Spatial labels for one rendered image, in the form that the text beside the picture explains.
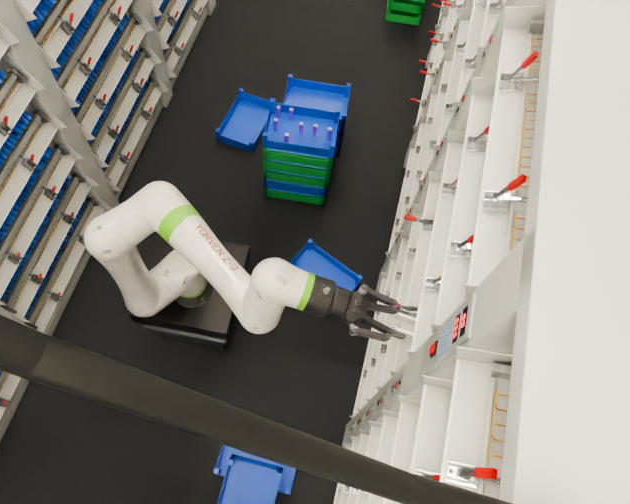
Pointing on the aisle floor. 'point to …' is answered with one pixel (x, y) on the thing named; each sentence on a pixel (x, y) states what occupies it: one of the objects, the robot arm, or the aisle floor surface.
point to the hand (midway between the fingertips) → (407, 326)
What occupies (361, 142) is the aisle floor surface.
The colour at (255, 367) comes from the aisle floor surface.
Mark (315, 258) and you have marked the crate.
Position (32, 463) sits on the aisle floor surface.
